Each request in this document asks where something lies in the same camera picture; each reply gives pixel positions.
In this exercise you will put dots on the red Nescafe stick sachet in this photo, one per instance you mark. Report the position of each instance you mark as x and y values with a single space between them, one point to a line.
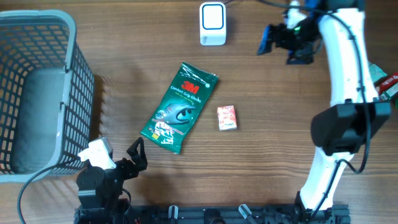
387 83

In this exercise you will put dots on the red white small carton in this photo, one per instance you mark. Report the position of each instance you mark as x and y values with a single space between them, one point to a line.
226 118

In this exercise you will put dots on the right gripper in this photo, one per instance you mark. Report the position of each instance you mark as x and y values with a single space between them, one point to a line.
305 55

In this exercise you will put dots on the grey plastic mesh basket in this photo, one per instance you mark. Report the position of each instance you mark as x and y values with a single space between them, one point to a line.
47 91

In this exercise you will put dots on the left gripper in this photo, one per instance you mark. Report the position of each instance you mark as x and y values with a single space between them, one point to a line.
132 171

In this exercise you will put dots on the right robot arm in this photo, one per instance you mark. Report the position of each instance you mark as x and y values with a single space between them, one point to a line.
355 113

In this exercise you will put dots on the green 3M gloves packet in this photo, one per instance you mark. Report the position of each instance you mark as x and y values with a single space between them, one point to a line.
180 107

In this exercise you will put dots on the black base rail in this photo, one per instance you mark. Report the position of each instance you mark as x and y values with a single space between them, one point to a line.
217 214

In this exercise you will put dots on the white teal tissue packet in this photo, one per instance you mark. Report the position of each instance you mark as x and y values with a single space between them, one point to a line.
376 73

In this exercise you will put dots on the green white gum pack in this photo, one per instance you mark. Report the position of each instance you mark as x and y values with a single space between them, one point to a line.
390 93

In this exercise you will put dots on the white barcode scanner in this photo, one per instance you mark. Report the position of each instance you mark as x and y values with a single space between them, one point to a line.
212 23

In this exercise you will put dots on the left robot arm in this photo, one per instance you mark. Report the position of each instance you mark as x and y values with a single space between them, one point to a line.
100 186

